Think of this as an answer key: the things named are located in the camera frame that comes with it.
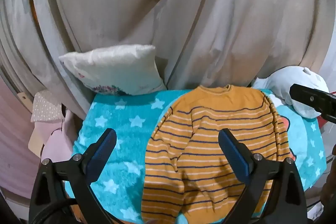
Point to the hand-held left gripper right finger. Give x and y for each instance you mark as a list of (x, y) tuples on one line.
[(235, 154)]

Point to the dotted beige cloth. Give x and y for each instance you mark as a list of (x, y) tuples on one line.
[(44, 106)]

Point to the beige curtain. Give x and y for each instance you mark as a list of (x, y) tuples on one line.
[(183, 8)]

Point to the pink cloth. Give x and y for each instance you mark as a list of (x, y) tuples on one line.
[(56, 142)]

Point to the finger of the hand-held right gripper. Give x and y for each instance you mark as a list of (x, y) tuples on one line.
[(312, 99)]

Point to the white fluffy pillow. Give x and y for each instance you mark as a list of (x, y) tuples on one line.
[(115, 69)]

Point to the mustard striped knit sweater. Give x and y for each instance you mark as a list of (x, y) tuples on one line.
[(202, 134)]

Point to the pale blue plush toy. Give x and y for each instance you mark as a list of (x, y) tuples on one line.
[(281, 82)]

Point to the red object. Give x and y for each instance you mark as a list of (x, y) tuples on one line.
[(328, 124)]

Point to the turquoise star printed blanket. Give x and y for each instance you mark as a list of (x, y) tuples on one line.
[(123, 119)]

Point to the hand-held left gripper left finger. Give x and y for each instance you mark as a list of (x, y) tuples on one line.
[(103, 151)]

